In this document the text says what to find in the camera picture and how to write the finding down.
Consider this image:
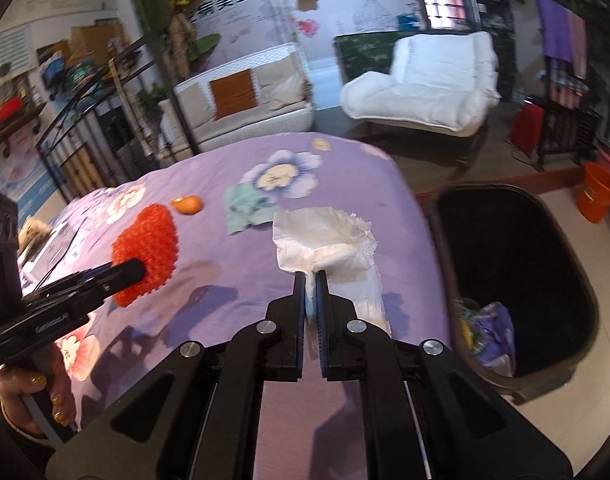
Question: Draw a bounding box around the white wicker swing seat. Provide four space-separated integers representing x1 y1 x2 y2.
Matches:
157 42 316 155

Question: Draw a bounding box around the brown cushion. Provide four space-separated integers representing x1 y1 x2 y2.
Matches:
209 69 260 121

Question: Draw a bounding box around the banana plant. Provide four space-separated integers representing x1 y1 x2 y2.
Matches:
112 0 222 68

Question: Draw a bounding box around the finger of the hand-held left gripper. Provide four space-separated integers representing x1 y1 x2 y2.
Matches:
32 259 146 311

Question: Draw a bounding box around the large wall poster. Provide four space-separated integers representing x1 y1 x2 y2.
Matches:
195 0 426 68

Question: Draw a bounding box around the black metal rack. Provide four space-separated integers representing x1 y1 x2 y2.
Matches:
535 55 606 171

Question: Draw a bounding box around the orange bucket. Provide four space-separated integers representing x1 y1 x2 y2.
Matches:
576 161 610 224

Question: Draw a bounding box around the purple towel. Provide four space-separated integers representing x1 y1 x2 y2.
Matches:
536 0 574 61

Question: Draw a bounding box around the purple plastic bag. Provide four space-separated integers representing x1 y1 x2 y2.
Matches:
457 300 516 378

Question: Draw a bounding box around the orange peel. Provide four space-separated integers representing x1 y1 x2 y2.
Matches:
171 195 204 215

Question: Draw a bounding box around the person's left hand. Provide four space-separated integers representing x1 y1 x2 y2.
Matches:
0 345 79 436

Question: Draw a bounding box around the green crumpled paper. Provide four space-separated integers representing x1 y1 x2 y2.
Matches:
222 183 280 236

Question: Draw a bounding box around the white tissue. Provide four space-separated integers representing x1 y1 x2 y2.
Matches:
272 207 393 341

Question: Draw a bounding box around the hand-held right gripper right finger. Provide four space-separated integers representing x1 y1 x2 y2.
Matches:
315 270 573 480

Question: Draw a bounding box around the pink towel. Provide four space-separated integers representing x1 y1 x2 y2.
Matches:
567 10 589 81

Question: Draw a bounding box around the green patterned cloth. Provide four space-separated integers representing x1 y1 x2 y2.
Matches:
333 31 516 102

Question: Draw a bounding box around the wooden wall shelf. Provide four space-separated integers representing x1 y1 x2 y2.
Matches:
0 105 42 157

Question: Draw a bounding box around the white cardboard box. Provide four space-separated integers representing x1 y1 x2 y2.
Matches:
17 220 82 287

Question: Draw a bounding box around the person's left forearm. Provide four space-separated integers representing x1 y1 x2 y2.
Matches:
0 395 56 467

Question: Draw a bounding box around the red foam fruit net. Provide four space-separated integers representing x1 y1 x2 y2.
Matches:
111 203 180 308

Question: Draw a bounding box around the white cushioned armchair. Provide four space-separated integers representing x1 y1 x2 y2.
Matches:
340 31 500 138

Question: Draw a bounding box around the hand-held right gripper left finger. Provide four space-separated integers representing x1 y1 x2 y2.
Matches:
45 272 306 480

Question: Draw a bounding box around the black trash bin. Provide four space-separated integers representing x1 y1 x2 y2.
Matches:
427 183 600 395

